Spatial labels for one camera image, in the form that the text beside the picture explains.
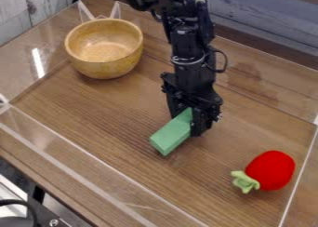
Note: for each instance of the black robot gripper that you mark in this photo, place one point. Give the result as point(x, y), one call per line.
point(189, 87)

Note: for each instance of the green rectangular block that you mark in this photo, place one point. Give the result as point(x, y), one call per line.
point(173, 133)

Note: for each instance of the brown wooden bowl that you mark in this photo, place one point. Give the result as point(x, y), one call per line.
point(105, 48)

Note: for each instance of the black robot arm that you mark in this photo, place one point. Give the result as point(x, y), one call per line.
point(189, 27)

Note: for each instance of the red plush strawberry toy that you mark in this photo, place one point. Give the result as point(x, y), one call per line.
point(268, 173)

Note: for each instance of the clear acrylic tray wall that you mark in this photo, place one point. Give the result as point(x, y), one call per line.
point(76, 134)

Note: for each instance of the black metal table bracket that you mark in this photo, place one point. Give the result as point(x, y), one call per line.
point(52, 213)

